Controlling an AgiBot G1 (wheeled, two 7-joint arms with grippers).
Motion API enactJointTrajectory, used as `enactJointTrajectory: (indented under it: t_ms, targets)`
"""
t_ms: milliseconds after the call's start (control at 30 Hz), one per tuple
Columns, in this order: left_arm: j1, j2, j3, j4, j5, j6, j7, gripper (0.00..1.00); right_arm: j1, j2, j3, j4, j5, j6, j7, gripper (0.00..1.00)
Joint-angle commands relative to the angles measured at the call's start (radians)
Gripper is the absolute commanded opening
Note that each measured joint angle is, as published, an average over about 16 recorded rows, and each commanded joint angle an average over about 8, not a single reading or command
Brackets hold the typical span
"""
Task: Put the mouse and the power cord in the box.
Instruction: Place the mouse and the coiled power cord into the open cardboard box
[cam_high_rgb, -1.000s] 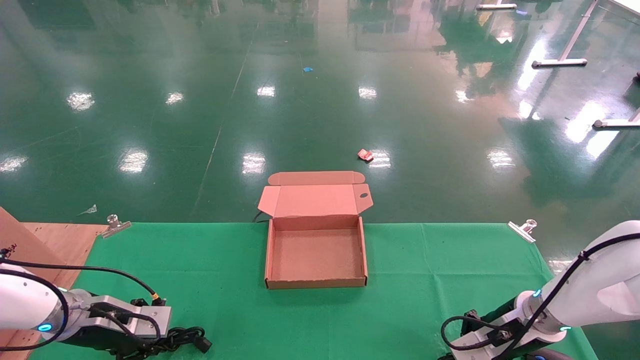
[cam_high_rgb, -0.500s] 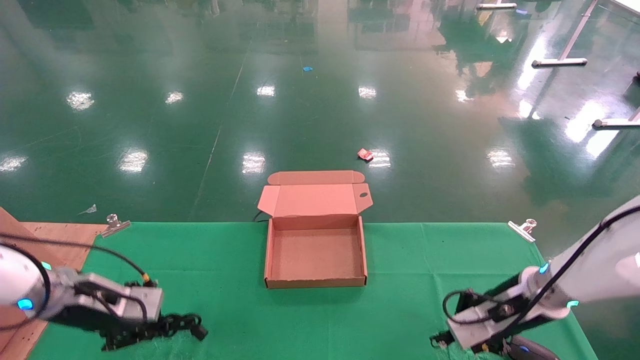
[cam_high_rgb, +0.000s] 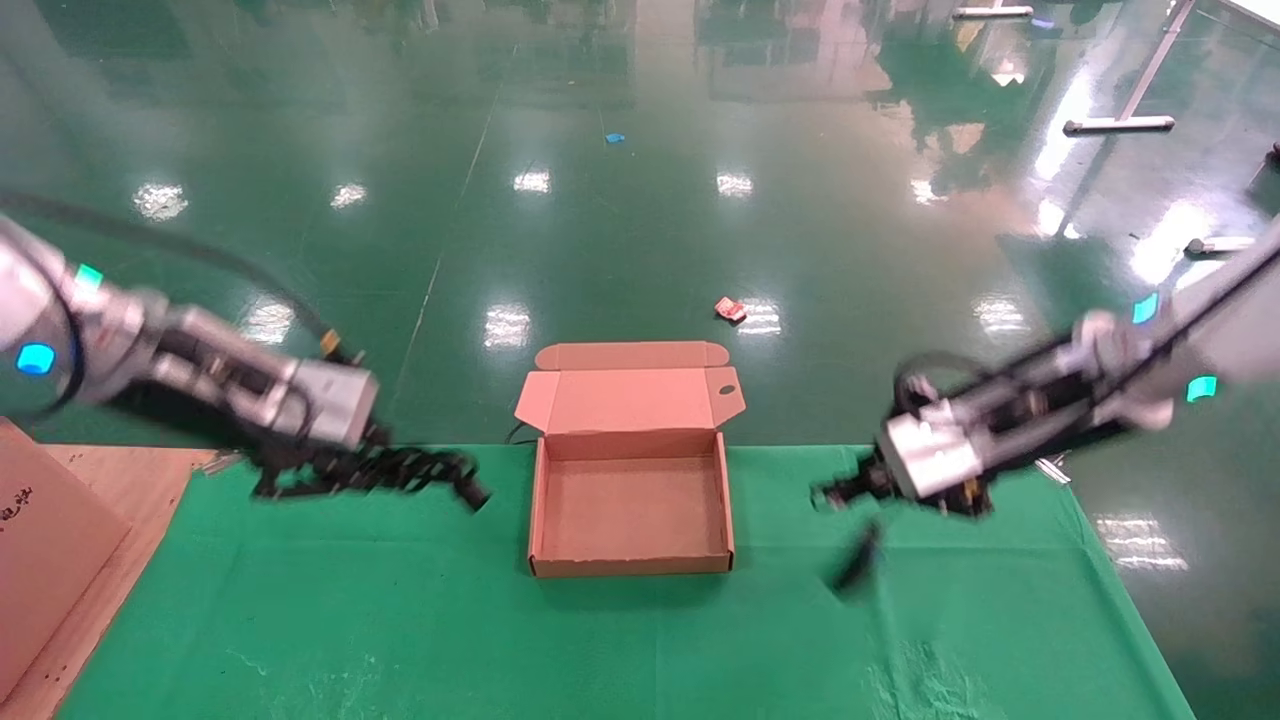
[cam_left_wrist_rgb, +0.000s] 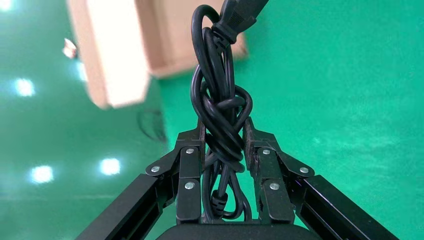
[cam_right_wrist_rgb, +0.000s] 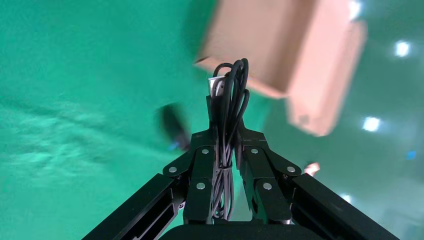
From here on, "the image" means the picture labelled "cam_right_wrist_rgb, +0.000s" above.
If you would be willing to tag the green table cloth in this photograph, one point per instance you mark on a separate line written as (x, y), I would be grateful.
(82, 99)

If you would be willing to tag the blue litter scrap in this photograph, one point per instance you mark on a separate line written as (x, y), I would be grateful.
(411, 155)

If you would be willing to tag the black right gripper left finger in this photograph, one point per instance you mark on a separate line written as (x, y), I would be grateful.
(202, 172)

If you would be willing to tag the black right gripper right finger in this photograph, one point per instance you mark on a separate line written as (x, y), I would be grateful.
(261, 172)

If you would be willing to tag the black computer mouse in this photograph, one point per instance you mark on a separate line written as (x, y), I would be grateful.
(173, 126)

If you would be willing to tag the open brown cardboard box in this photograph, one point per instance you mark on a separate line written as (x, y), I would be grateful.
(265, 43)

